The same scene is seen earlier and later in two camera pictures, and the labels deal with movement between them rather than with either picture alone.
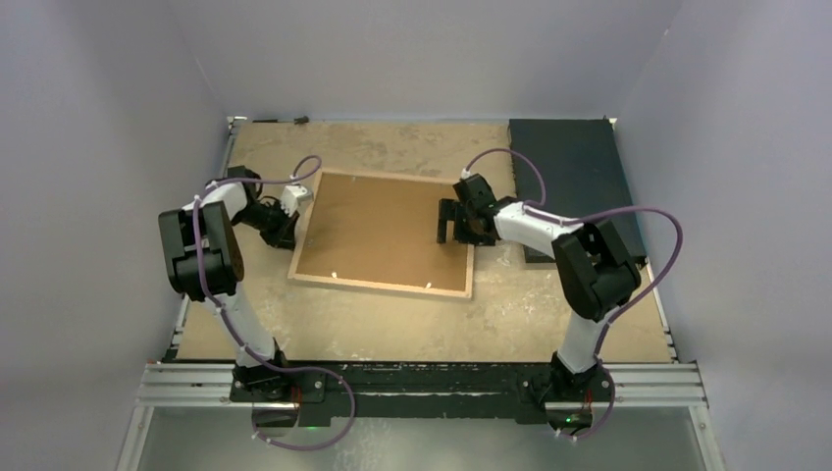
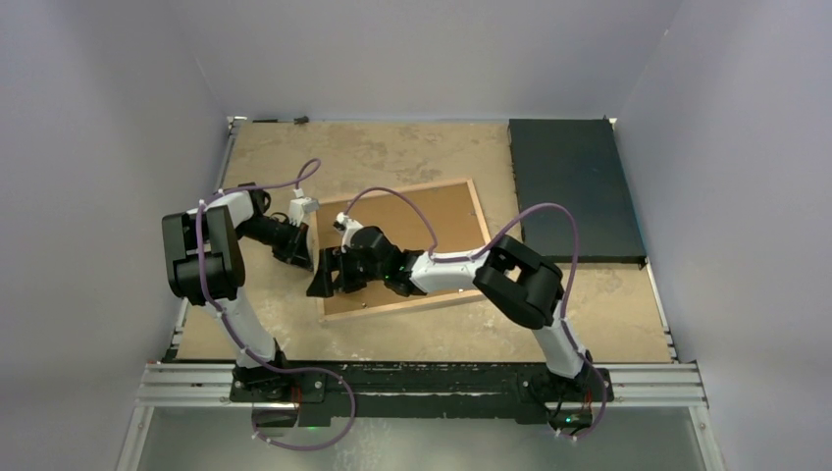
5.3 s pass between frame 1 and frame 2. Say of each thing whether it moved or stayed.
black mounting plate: stayed
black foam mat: stayed
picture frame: moved
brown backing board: moved
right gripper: moved
